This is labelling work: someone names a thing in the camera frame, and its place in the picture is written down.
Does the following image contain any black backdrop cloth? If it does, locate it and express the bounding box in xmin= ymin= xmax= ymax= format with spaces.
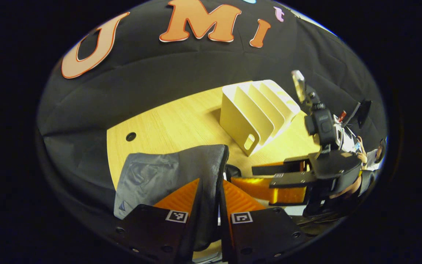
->
xmin=37 ymin=0 xmax=387 ymax=235

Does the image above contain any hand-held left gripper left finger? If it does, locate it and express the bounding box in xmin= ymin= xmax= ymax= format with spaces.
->
xmin=114 ymin=178 xmax=202 ymax=264

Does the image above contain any black monitor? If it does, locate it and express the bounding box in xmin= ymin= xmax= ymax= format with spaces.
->
xmin=344 ymin=99 xmax=373 ymax=129

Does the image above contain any grey schoolbag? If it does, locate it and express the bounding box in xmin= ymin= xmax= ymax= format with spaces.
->
xmin=114 ymin=144 xmax=243 ymax=253

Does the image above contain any white bookshelf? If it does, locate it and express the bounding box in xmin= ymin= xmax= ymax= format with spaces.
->
xmin=219 ymin=79 xmax=301 ymax=157

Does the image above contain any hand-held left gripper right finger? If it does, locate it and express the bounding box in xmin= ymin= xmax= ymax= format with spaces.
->
xmin=219 ymin=179 xmax=312 ymax=264

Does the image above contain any white background table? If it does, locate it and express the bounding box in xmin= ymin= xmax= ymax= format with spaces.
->
xmin=337 ymin=123 xmax=362 ymax=153

